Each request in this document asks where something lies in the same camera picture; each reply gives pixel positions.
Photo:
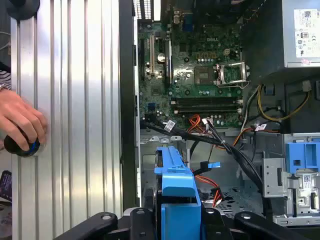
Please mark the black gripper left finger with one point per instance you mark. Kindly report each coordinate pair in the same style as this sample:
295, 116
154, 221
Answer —
105, 225

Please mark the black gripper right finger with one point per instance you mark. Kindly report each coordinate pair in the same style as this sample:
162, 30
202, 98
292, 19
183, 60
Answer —
255, 225

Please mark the silver metal disk bay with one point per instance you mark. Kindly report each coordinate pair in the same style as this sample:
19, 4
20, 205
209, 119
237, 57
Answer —
271, 180

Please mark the black RAM slot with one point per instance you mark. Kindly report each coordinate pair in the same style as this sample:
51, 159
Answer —
205, 109
205, 100

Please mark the black expansion slot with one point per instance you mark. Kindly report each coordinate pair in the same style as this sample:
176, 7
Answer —
168, 62

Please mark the pale expansion slot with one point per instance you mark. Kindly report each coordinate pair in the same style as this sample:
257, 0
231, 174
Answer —
151, 55

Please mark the person's hand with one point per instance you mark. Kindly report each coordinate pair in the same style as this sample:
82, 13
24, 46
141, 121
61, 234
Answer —
20, 117

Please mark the dark printed packet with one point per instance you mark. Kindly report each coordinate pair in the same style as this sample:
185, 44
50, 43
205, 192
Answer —
6, 185

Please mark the open black PC case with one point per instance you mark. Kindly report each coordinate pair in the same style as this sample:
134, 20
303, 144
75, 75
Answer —
128, 75

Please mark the CPU socket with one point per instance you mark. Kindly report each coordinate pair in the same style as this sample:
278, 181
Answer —
203, 75

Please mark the metal socket cover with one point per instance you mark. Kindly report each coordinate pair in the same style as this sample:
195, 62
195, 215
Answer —
231, 65

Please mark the green motherboard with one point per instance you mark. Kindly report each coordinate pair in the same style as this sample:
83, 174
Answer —
187, 75

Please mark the silver power supply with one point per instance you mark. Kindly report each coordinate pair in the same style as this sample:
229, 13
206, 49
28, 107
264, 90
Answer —
290, 37

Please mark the black round knob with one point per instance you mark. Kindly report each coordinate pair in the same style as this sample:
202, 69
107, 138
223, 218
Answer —
22, 8

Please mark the blue plastic drive bracket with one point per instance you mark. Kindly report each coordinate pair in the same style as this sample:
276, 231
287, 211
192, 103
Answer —
292, 152

